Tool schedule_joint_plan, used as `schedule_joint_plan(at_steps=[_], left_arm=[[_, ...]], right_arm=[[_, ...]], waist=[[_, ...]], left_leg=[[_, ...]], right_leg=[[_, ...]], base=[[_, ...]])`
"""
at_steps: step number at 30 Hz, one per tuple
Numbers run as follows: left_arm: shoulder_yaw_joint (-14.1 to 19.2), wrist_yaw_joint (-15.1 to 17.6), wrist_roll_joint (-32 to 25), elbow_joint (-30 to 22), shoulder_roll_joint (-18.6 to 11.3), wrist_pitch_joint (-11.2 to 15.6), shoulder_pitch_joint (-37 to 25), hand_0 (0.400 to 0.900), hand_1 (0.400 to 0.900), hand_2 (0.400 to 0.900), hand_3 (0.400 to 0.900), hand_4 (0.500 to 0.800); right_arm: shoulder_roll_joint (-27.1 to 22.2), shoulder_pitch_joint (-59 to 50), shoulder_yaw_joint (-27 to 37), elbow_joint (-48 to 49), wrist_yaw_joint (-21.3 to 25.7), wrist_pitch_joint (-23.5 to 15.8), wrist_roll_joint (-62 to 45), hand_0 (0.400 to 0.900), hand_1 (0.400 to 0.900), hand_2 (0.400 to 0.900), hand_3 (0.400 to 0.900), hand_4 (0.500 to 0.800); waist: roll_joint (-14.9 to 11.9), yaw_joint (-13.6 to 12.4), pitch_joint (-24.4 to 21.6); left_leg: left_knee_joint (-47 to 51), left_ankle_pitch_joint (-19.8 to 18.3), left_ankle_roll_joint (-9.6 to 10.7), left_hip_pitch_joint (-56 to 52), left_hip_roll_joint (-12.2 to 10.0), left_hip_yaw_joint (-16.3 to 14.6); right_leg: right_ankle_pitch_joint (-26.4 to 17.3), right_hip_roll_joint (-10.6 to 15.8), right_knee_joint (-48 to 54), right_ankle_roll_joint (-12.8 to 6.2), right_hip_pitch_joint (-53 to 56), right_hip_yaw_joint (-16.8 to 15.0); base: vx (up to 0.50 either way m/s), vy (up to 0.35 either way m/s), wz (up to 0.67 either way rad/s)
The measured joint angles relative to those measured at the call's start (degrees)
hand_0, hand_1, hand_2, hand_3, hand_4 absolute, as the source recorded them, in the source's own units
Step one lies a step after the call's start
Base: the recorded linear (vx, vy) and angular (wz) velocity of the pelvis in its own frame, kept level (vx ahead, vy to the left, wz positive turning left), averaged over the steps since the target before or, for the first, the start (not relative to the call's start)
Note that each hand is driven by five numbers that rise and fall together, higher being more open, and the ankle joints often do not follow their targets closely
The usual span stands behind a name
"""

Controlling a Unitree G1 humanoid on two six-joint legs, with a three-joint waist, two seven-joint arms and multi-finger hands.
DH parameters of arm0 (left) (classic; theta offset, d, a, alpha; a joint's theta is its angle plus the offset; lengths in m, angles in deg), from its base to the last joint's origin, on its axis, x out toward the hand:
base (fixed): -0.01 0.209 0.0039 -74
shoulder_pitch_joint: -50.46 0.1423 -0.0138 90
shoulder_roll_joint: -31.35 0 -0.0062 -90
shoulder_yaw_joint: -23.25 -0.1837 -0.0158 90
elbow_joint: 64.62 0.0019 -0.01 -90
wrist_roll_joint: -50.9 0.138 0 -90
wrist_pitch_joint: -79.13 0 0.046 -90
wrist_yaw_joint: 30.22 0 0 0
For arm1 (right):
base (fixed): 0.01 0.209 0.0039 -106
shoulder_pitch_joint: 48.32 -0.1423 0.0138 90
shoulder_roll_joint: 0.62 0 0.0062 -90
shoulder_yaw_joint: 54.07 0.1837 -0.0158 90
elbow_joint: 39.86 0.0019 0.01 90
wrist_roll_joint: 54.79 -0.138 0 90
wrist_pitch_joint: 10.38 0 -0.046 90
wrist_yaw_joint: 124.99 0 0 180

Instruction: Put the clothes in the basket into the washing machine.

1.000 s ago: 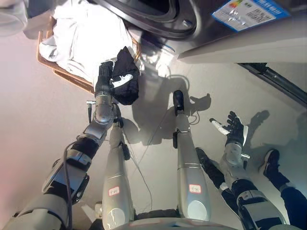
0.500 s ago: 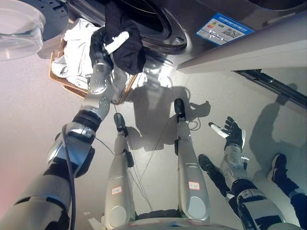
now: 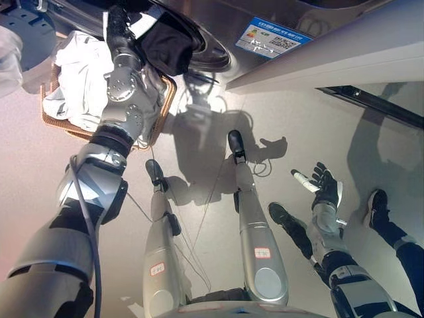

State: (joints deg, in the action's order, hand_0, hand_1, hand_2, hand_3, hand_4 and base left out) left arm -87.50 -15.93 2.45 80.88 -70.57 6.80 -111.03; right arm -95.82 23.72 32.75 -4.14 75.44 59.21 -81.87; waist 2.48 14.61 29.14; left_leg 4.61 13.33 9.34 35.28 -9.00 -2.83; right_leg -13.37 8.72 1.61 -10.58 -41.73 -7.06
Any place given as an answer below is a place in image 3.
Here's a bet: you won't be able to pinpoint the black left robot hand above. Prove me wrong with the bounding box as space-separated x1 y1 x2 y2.
102 2 158 38

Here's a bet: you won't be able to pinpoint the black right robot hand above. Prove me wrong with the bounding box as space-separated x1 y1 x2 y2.
290 162 344 211

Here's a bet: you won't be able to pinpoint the black garment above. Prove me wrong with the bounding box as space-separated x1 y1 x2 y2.
134 18 201 76

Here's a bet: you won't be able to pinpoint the white crumpled clothes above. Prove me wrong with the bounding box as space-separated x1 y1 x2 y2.
42 30 166 135

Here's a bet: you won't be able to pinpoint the brown wicker laundry basket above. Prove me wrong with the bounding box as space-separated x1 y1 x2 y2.
39 62 178 152

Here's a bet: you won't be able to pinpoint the dark grey front-load washing machine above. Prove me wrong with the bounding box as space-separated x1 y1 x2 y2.
46 0 395 82

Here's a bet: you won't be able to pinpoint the black person shoe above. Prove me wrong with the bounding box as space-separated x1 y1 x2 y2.
268 201 315 261
363 188 391 233

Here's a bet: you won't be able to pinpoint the round glass washer door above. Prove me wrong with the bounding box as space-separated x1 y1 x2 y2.
0 0 58 97

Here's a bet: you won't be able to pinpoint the dark person trouser leg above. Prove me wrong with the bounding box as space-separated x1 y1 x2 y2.
377 221 424 301

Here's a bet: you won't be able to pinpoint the blue energy label sticker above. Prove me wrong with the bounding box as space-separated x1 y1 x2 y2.
235 16 314 60

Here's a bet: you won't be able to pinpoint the black metal frame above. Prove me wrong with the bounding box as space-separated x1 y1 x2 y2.
315 85 424 131

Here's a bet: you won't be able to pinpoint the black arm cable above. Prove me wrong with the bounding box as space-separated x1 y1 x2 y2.
68 154 103 318

